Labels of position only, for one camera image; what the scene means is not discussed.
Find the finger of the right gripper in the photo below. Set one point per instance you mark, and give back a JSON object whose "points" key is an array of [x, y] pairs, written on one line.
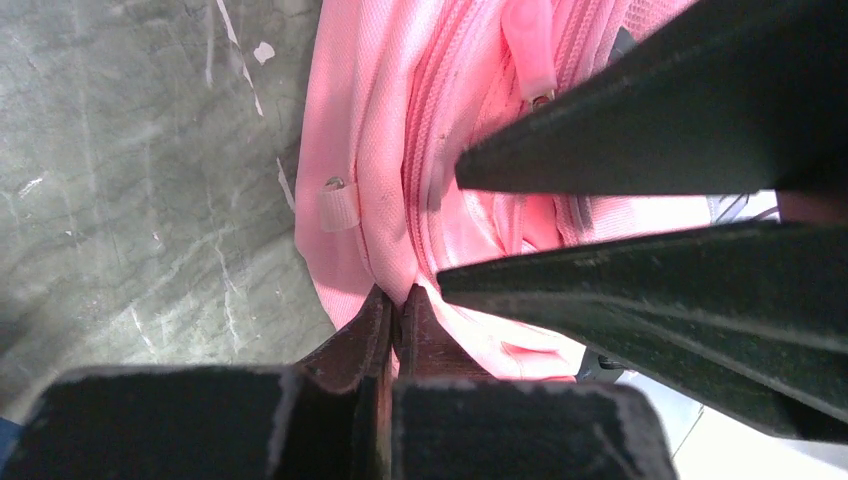
{"points": [[728, 97], [748, 318]]}

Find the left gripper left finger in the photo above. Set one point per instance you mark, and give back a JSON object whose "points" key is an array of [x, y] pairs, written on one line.
{"points": [[316, 418]]}

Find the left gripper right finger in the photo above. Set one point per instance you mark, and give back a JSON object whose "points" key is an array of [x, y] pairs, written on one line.
{"points": [[450, 420]]}

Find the pink backpack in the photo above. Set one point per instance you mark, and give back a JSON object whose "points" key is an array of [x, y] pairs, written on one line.
{"points": [[397, 90]]}

